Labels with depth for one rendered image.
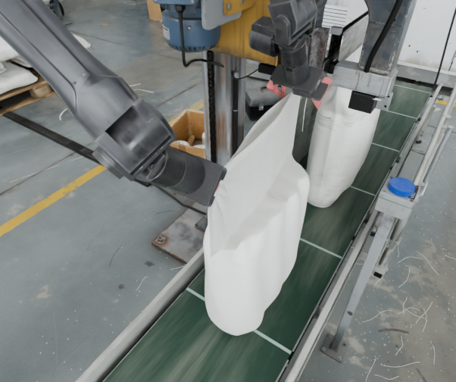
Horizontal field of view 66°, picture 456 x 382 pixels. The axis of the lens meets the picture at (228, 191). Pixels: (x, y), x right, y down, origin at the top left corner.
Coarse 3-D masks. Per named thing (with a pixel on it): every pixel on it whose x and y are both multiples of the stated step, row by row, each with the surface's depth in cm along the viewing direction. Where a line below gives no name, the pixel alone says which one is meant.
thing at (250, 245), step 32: (288, 96) 86; (256, 128) 77; (288, 128) 92; (256, 160) 74; (288, 160) 100; (224, 192) 67; (256, 192) 81; (288, 192) 90; (224, 224) 72; (256, 224) 81; (288, 224) 92; (224, 256) 81; (256, 256) 81; (288, 256) 103; (224, 288) 87; (256, 288) 88; (224, 320) 96; (256, 320) 99
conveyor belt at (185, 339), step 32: (416, 96) 230; (384, 128) 199; (384, 160) 175; (352, 192) 157; (320, 224) 141; (352, 224) 141; (320, 256) 129; (192, 288) 119; (288, 288) 119; (320, 288) 119; (160, 320) 110; (192, 320) 110; (288, 320) 110; (160, 352) 102; (192, 352) 102; (224, 352) 102; (256, 352) 102; (288, 352) 102
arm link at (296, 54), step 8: (272, 40) 73; (296, 40) 70; (304, 40) 71; (272, 48) 75; (280, 48) 72; (288, 48) 71; (296, 48) 71; (304, 48) 71; (280, 56) 74; (288, 56) 72; (296, 56) 72; (304, 56) 73; (288, 64) 74; (296, 64) 74
